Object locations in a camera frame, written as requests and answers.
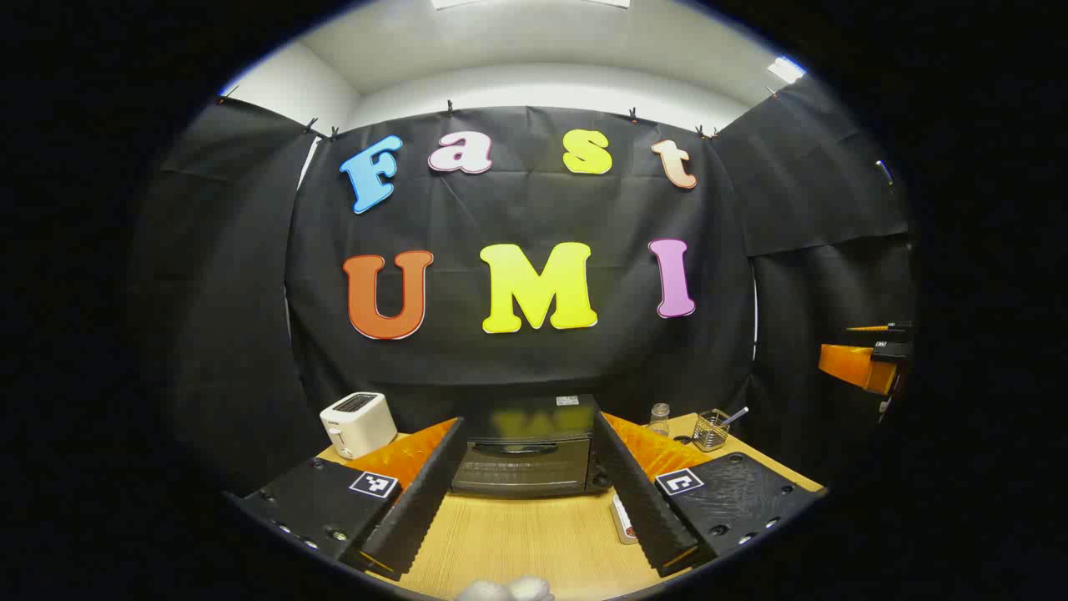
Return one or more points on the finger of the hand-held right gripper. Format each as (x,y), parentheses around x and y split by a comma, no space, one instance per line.
(899,327)
(889,351)

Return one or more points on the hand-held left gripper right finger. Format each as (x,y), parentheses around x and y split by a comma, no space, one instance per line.
(638,501)

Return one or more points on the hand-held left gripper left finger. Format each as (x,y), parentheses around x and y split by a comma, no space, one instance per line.
(421,501)

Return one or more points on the black electric oven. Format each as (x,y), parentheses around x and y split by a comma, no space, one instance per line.
(526,467)

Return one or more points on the white rectangular dish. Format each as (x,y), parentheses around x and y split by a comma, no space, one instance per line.
(620,511)

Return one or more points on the clear glass bottle yellow label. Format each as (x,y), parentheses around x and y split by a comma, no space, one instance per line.
(659,421)

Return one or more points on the white toaster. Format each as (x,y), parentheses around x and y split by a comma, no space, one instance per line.
(355,421)

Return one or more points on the metal spoon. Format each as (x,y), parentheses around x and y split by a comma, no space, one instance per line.
(734,415)

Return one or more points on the ceiling light panel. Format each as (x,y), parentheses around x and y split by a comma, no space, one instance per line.
(786,69)

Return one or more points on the black backdrop cloth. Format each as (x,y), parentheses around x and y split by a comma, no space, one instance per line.
(517,209)

